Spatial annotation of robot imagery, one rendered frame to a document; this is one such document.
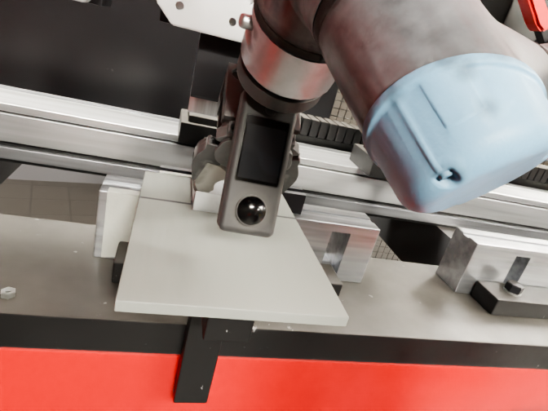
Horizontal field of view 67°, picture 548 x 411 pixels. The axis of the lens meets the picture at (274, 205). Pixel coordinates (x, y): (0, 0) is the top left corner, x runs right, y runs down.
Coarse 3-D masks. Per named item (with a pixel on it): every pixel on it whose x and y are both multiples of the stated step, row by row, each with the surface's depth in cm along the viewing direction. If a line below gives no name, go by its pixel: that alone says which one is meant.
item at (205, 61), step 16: (208, 48) 48; (224, 48) 49; (240, 48) 49; (208, 64) 49; (224, 64) 49; (192, 80) 50; (208, 80) 50; (192, 96) 50; (208, 96) 51; (192, 112) 52; (208, 112) 52
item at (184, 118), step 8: (184, 112) 77; (184, 120) 71; (192, 120) 71; (200, 120) 71; (208, 120) 72; (216, 120) 72; (184, 128) 71; (192, 128) 71; (200, 128) 71; (208, 128) 71; (216, 128) 72; (184, 136) 71; (192, 136) 71; (200, 136) 72; (192, 144) 72
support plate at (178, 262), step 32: (160, 192) 47; (160, 224) 40; (192, 224) 42; (288, 224) 48; (128, 256) 34; (160, 256) 35; (192, 256) 36; (224, 256) 38; (256, 256) 39; (288, 256) 41; (128, 288) 30; (160, 288) 31; (192, 288) 32; (224, 288) 33; (256, 288) 34; (288, 288) 35; (320, 288) 37; (288, 320) 33; (320, 320) 33
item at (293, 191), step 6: (162, 168) 55; (168, 168) 55; (174, 168) 55; (180, 168) 56; (186, 174) 56; (288, 192) 58; (294, 192) 58; (300, 192) 59; (288, 198) 58; (294, 198) 58; (300, 198) 58; (288, 204) 58; (294, 204) 59; (300, 204) 59; (294, 210) 59; (300, 210) 59
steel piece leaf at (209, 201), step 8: (216, 184) 53; (192, 192) 49; (200, 192) 44; (208, 192) 45; (216, 192) 51; (192, 200) 47; (200, 200) 45; (208, 200) 45; (216, 200) 45; (192, 208) 45; (200, 208) 45; (208, 208) 45; (216, 208) 45
